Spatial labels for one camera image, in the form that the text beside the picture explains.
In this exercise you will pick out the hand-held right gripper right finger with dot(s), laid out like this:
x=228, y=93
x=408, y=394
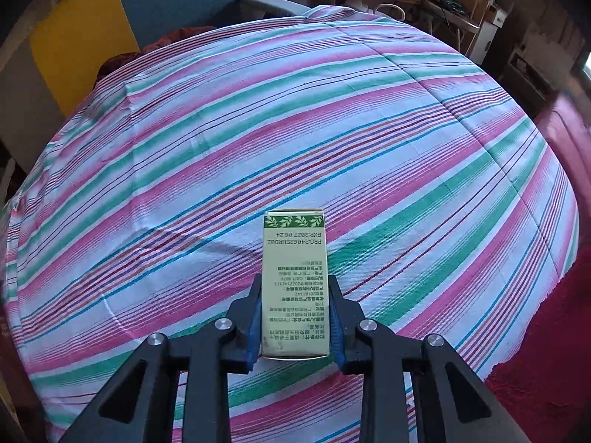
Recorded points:
x=337, y=346

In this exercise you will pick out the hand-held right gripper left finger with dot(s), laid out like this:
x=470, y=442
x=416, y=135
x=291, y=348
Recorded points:
x=255, y=341

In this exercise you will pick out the small green-topped box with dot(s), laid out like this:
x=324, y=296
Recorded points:
x=295, y=286

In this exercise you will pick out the striped tablecloth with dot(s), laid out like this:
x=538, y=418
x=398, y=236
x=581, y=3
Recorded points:
x=231, y=147

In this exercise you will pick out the red blanket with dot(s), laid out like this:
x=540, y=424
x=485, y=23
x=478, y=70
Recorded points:
x=545, y=355

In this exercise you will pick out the maroon cloth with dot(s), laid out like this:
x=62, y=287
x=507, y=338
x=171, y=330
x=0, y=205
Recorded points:
x=120, y=62

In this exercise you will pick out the white bin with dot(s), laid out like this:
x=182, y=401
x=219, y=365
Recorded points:
x=491, y=37

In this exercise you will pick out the grey yellow blue chair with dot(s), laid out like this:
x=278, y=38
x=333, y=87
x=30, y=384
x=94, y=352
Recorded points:
x=175, y=4

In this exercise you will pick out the large brown cardboard box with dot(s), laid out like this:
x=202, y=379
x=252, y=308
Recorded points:
x=545, y=55

